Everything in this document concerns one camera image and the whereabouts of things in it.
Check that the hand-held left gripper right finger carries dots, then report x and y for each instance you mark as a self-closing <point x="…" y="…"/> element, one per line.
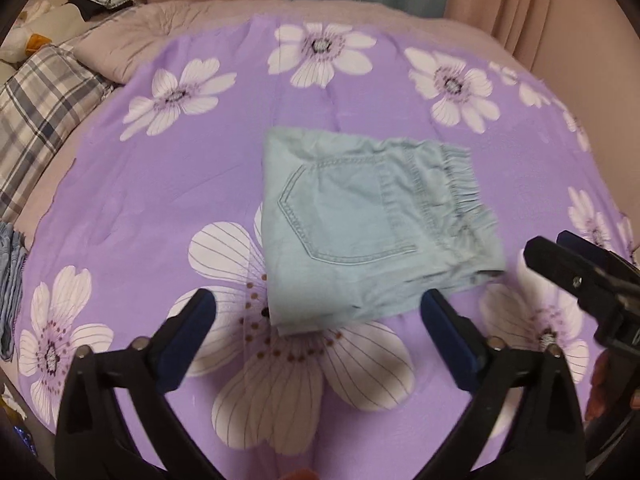
<point x="450" y="340"/>

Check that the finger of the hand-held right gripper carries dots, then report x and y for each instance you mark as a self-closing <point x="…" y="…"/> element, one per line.
<point x="595" y="252"/>
<point x="560" y="265"/>

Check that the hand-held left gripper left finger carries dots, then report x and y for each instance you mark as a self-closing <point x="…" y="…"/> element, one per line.
<point x="185" y="340"/>

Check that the light blue pants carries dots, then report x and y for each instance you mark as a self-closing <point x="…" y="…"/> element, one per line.
<point x="360" y="230"/>

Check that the person's right hand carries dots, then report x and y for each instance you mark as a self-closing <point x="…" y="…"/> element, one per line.
<point x="612" y="385"/>

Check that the purple floral bedsheet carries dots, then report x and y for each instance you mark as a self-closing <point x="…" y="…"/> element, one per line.
<point x="150" y="200"/>

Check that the blue striped cloth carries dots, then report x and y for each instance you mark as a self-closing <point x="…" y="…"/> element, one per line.
<point x="10" y="285"/>

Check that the plaid pillow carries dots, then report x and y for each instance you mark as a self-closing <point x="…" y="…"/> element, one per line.
<point x="35" y="110"/>

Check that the white plush goose toy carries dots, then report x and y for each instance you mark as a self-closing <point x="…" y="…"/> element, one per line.
<point x="20" y="40"/>

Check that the dark striped pillow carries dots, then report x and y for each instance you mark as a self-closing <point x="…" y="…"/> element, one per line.
<point x="100" y="1"/>

